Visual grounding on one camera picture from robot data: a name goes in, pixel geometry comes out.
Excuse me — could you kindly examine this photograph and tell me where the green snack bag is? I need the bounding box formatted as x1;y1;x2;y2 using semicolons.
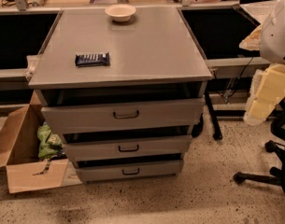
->
37;123;64;161

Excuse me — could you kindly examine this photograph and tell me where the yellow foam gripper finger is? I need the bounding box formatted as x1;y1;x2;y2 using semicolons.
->
244;63;285;126

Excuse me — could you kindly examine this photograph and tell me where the silver laptop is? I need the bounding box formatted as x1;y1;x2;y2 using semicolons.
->
240;0;284;23

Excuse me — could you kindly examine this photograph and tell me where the grey middle drawer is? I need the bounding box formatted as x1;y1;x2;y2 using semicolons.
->
64;135;192;162

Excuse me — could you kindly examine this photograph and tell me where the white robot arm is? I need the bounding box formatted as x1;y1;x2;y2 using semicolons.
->
239;0;285;126

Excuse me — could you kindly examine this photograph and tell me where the brown cardboard box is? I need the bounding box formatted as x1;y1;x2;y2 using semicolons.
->
0;93;70;193

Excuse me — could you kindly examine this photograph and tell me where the blue snack bar wrapper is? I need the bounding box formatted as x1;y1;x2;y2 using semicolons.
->
75;52;110;67

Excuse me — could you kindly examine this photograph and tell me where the white bowl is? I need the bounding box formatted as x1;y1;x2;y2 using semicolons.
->
105;4;136;22

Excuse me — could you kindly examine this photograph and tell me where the grey drawer cabinet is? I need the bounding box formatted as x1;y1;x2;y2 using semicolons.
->
30;7;211;169

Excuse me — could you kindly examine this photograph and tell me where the grey drawer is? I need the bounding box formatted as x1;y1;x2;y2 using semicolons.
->
76;160;184;183
64;135;192;162
42;98;204;134

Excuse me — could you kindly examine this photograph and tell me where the black table leg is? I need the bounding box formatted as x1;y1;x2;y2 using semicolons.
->
205;91;222;140

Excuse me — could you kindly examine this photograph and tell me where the grey bottom drawer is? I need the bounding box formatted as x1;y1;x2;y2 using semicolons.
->
76;160;184;183

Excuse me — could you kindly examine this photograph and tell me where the grey top drawer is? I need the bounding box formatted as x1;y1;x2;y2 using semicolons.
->
42;98;204;134

